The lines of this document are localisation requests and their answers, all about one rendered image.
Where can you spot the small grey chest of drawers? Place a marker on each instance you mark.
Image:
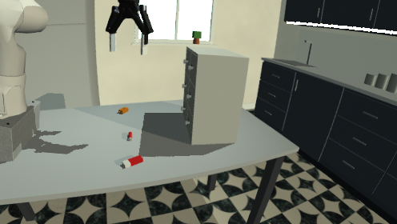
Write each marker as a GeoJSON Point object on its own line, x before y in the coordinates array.
{"type": "Point", "coordinates": [218, 98]}

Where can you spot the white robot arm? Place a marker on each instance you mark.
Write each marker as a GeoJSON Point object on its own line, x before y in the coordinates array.
{"type": "Point", "coordinates": [16, 16]}

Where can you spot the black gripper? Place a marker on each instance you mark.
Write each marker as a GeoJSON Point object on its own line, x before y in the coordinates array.
{"type": "Point", "coordinates": [129, 9]}

